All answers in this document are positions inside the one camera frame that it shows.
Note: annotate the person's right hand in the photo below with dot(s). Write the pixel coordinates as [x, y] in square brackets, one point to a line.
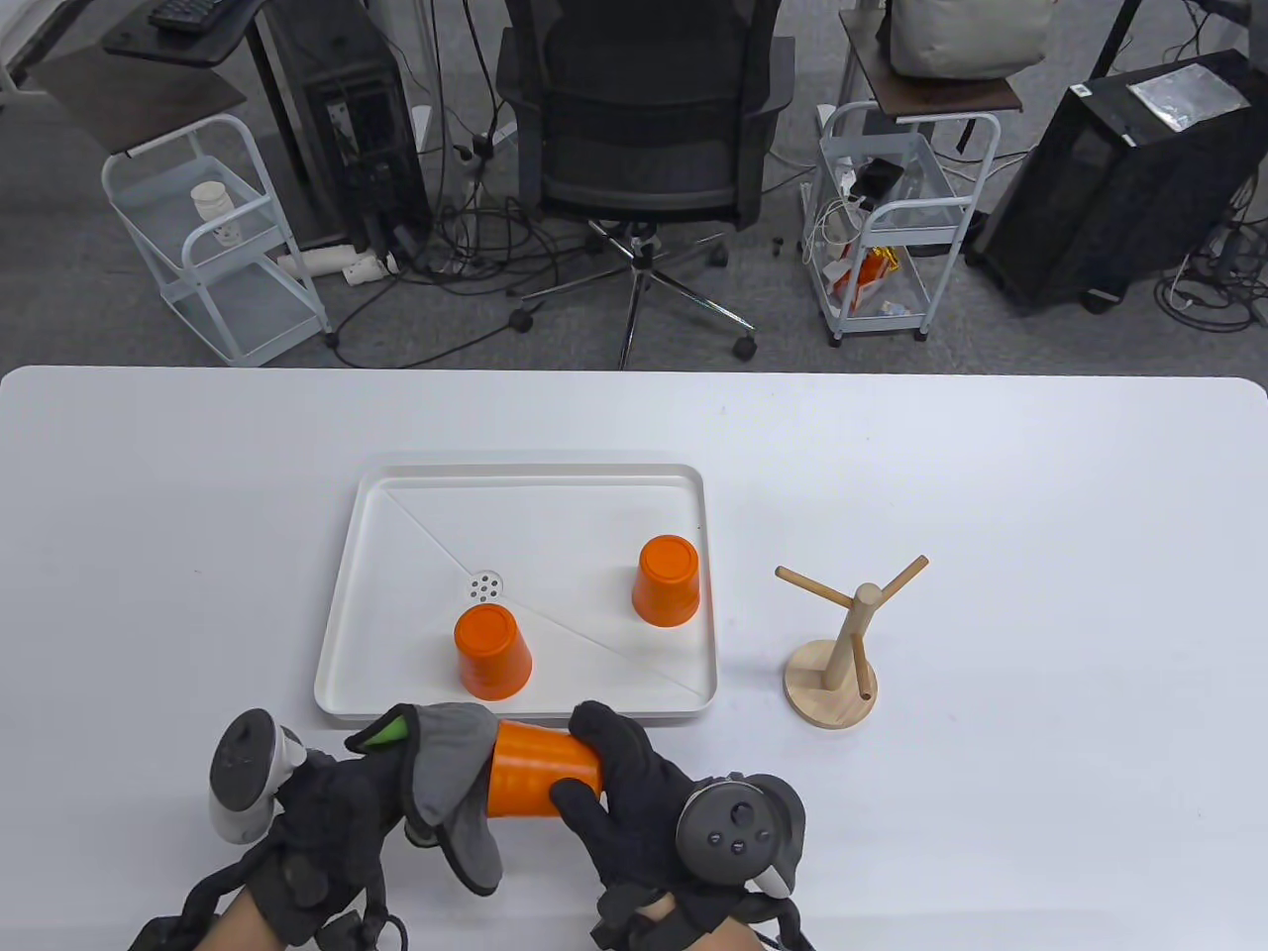
[639, 802]

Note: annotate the person's left hand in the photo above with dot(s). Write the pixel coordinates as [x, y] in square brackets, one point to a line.
[342, 802]

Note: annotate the orange plastic cup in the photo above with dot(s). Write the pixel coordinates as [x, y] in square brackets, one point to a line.
[490, 649]
[535, 768]
[666, 584]

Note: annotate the green grey hand towel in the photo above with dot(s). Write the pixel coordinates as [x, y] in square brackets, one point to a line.
[451, 768]

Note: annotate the person's left forearm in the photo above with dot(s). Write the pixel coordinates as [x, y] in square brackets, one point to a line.
[248, 931]

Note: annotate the person's right forearm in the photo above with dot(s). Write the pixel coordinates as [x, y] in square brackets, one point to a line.
[708, 936]

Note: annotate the wooden cup rack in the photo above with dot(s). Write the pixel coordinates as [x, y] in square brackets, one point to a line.
[827, 688]

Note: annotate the white paper cup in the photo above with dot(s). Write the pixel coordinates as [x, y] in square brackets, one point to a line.
[210, 201]

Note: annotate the white drain tray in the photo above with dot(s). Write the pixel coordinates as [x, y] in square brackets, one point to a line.
[555, 535]

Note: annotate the white floor power strip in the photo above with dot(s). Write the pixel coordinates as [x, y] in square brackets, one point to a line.
[317, 263]

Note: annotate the orange snack packet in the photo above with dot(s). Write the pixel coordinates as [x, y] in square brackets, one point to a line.
[867, 277]

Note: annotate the black office chair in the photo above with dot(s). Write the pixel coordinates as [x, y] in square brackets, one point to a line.
[644, 149]

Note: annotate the black power adapter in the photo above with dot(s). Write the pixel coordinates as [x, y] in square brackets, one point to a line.
[877, 178]

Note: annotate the black computer tower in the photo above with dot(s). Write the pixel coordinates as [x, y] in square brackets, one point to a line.
[347, 129]
[1090, 198]

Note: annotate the dark brown side table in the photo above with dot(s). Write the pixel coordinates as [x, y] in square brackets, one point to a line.
[941, 96]
[139, 104]

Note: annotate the black keyboard shelf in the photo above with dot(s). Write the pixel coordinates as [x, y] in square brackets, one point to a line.
[198, 48]

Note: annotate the black keyboard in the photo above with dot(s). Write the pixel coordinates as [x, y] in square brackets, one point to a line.
[183, 12]

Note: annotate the grey fabric bag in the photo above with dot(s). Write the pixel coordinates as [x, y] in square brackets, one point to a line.
[961, 40]

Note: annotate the silver foil pouch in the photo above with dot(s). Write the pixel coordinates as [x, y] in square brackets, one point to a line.
[1184, 96]

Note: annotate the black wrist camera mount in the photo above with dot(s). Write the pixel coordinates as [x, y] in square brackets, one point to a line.
[792, 936]
[158, 936]

